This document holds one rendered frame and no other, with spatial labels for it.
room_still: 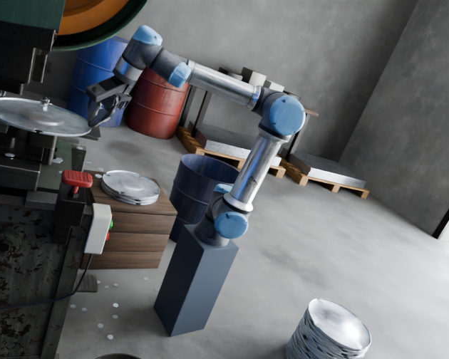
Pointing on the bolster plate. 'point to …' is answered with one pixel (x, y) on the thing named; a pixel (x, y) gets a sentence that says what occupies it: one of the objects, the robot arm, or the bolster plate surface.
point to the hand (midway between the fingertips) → (89, 123)
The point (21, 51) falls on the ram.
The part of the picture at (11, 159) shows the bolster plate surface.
